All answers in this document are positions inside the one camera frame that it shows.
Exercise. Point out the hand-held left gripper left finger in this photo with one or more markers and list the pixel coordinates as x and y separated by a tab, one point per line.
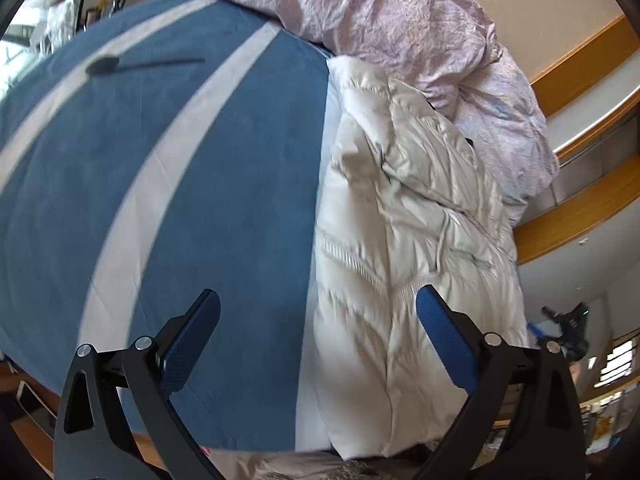
187	345

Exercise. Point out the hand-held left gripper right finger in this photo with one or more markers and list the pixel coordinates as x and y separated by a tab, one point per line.
447	340

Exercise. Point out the white puffer jacket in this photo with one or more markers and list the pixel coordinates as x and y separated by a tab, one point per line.
400	210

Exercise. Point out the blue striped bedsheet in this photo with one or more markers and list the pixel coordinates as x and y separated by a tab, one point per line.
225	210

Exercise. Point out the pink floral duvet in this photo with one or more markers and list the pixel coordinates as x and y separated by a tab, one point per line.
400	20

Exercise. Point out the window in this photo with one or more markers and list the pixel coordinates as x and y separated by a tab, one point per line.
17	45

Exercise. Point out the white plastic bag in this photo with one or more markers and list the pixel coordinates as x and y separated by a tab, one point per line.
61	20

